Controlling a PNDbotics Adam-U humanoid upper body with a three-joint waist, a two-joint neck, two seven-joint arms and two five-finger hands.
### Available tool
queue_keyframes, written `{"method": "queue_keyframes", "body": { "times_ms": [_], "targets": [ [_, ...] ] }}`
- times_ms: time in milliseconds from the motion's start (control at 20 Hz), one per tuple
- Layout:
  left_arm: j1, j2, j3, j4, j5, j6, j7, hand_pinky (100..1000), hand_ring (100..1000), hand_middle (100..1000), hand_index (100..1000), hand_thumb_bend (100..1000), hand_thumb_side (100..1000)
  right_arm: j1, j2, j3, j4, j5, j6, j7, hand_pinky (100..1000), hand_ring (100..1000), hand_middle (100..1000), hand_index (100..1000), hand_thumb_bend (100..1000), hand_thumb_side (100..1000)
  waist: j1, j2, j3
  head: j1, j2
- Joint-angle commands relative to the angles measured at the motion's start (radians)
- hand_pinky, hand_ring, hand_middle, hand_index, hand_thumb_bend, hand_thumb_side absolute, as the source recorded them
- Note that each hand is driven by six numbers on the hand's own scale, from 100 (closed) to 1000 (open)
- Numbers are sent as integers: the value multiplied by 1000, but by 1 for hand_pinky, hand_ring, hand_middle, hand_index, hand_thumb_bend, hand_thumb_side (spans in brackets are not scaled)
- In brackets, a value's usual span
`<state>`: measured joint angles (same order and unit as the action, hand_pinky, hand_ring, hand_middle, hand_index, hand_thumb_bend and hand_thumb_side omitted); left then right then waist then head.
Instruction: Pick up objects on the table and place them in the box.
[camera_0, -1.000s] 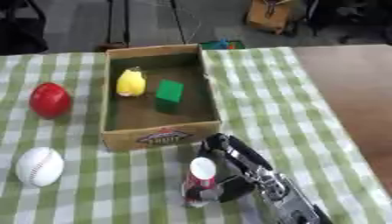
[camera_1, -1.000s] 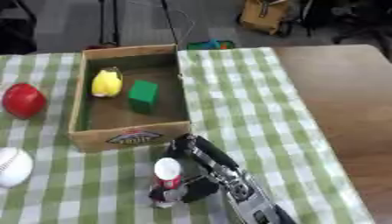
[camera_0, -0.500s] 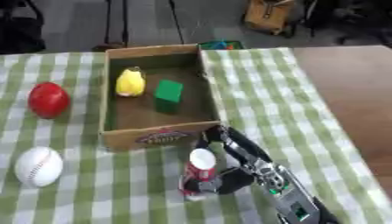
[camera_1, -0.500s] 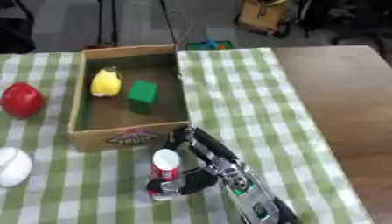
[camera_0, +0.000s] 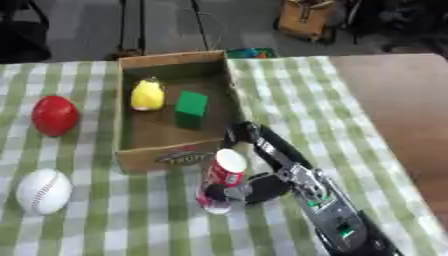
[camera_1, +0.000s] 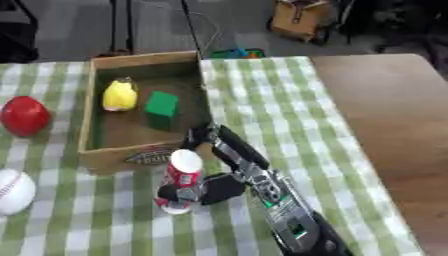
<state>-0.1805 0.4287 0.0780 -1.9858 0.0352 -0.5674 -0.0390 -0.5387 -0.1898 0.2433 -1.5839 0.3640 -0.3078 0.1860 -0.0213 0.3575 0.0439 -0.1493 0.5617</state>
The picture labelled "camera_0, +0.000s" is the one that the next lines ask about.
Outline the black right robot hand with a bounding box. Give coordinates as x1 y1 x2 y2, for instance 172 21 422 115
204 121 315 205

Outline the red and white can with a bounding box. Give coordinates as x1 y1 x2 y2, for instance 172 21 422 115
194 148 249 215

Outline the tan cardboard box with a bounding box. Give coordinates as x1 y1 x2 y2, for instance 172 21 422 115
113 50 245 174

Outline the green block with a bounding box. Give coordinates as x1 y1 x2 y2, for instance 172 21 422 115
173 90 210 130

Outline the green and orange object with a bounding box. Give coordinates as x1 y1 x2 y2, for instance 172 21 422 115
225 47 279 60

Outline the tan backpack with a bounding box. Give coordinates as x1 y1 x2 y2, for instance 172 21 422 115
274 0 340 43

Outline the black tripod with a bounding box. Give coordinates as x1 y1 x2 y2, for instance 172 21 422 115
105 0 149 61

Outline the white baseball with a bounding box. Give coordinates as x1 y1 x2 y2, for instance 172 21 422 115
14 168 74 216

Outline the black chair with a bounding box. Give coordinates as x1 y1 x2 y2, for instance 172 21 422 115
0 0 53 64

